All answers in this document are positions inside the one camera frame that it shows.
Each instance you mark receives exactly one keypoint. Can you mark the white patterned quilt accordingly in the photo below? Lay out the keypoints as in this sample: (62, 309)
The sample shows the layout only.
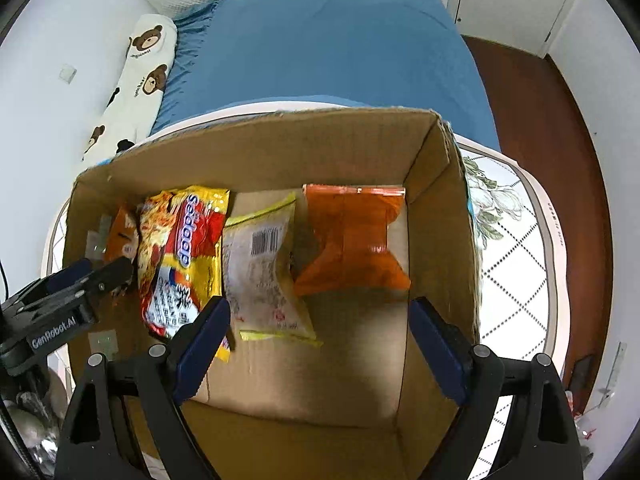
(476, 234)

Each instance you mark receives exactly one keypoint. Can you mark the small orange snack packet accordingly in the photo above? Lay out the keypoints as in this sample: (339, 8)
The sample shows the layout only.
(123, 237)

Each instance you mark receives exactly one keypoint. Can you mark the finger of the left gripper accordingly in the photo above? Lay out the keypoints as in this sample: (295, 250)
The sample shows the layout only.
(69, 276)
(113, 277)

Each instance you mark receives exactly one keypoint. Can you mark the litter on floor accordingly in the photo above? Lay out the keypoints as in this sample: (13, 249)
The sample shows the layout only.
(584, 397)

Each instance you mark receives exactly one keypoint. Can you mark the clear yellow-edged snack packet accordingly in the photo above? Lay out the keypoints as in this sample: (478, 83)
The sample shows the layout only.
(257, 251)

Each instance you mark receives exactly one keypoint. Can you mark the white door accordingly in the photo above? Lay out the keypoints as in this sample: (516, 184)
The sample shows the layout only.
(510, 0)

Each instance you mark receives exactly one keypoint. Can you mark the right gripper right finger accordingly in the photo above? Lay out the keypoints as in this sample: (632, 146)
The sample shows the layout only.
(471, 376)

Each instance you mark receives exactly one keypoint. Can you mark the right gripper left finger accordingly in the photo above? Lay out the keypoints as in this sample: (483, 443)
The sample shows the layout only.
(170, 374)

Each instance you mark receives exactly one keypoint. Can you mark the red yellow noodle packet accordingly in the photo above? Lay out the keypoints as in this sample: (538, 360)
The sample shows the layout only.
(179, 256)

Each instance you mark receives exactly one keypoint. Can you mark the bear print long pillow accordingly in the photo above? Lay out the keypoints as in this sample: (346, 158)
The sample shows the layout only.
(134, 104)

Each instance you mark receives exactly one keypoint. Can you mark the orange snack bag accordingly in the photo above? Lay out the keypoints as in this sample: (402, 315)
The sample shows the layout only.
(350, 224)

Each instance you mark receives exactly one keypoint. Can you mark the cardboard box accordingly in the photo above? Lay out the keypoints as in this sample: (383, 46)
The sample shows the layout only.
(105, 433)

